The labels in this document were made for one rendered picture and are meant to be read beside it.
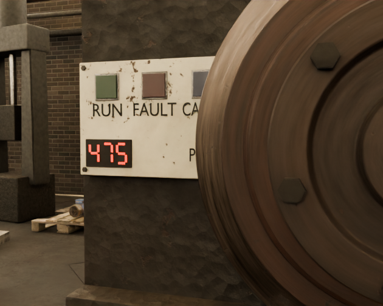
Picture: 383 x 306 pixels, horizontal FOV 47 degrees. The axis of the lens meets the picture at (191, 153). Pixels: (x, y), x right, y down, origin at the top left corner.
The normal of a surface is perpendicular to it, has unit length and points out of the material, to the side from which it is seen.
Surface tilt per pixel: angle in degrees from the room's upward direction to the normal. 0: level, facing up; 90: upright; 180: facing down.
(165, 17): 90
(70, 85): 90
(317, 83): 90
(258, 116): 90
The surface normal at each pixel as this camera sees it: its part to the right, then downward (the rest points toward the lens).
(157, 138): -0.30, 0.05
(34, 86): 0.89, 0.00
